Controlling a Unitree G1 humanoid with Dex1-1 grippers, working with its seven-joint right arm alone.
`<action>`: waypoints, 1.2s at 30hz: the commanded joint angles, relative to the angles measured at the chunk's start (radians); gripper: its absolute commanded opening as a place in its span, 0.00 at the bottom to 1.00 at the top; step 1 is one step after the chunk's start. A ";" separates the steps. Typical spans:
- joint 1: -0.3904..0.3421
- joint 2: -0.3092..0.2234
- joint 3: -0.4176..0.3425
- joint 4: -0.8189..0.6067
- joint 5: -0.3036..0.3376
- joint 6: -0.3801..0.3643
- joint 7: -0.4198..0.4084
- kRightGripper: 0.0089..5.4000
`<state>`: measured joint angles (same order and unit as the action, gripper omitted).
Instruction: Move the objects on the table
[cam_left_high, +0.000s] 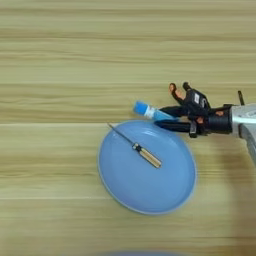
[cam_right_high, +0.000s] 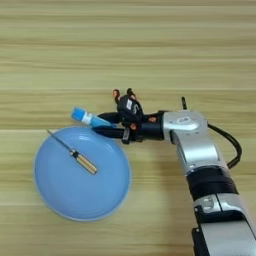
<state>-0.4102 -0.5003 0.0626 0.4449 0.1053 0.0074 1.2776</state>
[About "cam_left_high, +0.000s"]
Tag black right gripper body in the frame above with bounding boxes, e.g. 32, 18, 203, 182
186, 103, 234, 139

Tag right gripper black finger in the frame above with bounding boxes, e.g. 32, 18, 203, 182
159, 105, 188, 118
153, 119, 192, 134

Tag blue glue tube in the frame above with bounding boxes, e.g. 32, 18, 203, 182
133, 100, 179, 122

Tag wooden-handled screwdriver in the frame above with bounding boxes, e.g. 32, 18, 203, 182
107, 123, 163, 169

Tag small black box white label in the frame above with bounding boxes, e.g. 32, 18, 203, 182
182, 88, 212, 118

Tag round blue plate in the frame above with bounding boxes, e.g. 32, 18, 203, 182
97, 119, 198, 215

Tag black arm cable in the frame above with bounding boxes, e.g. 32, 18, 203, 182
237, 89, 246, 107

